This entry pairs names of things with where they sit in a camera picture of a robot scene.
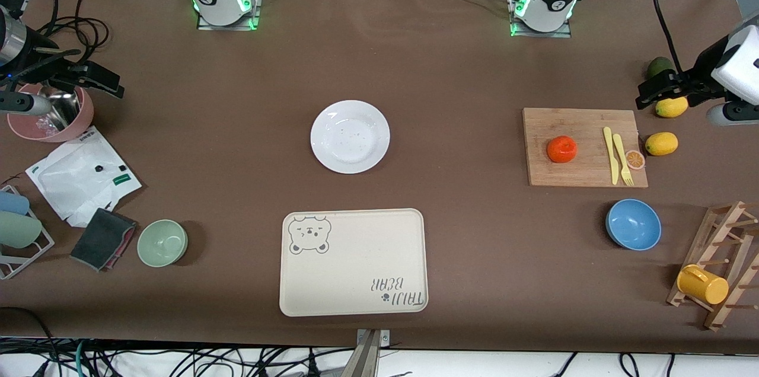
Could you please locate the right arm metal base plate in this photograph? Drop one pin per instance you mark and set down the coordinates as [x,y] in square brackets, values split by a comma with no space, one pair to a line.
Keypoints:
[228,26]

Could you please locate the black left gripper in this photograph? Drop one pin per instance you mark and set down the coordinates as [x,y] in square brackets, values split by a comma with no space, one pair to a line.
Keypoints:
[703,66]

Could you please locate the dark grey folded cloth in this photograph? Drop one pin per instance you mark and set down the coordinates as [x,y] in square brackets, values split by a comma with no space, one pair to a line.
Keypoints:
[101,237]

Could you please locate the yellow plastic knife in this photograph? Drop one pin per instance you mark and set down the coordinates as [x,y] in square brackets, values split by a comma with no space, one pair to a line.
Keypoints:
[611,155]

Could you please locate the blue bowl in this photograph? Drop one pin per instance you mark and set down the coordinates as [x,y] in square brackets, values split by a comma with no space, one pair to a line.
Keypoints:
[633,224]

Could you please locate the light green bowl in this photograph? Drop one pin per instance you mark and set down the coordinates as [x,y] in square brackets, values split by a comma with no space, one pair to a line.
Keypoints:
[162,243]

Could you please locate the orange fruit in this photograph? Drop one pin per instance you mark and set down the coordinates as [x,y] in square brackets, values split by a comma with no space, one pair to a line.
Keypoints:
[561,149]

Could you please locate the light blue cup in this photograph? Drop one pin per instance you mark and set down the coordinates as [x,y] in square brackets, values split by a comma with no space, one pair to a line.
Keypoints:
[13,203]

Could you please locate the white plastic bag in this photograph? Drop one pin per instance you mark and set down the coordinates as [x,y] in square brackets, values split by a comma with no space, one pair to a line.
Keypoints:
[71,187]

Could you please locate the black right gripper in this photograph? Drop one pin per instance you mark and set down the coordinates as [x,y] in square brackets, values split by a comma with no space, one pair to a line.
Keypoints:
[37,65]

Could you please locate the pale green cup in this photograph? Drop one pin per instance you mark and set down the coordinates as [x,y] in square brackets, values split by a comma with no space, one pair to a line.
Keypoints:
[18,230]

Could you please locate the aluminium camera pole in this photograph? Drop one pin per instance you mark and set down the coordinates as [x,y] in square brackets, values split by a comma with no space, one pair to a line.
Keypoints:
[369,359]

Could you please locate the yellow mug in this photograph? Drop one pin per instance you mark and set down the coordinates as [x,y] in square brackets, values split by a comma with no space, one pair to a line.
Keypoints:
[705,287]

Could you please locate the toy orange slice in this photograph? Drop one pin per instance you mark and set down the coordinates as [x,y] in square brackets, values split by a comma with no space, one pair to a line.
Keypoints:
[635,159]

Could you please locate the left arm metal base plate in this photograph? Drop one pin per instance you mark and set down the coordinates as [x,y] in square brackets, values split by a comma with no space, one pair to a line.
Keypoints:
[539,34]

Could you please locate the yellow lemon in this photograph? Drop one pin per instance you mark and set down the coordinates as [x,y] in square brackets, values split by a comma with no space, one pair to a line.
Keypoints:
[662,144]
[673,106]

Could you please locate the metal scoop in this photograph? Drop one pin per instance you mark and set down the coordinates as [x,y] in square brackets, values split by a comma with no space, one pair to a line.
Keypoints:
[65,110]

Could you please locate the dark green avocado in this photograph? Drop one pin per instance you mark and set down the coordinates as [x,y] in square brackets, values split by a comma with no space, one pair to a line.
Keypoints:
[657,67]

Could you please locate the white round plate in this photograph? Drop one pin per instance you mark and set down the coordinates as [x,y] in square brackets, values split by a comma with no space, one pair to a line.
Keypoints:
[350,137]

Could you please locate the pink bowl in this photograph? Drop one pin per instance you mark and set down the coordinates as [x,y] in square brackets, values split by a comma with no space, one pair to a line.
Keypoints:
[35,133]

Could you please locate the cream bear print tray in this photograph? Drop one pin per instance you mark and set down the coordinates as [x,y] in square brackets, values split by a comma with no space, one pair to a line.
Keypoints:
[356,270]

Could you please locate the yellow plastic fork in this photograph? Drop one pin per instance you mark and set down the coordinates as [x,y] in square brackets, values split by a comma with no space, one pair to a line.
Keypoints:
[621,155]

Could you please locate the wooden cutting board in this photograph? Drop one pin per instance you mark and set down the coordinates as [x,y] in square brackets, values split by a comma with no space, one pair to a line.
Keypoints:
[539,175]

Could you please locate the wooden cup rack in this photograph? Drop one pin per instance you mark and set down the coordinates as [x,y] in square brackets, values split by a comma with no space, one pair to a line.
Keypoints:
[705,254]

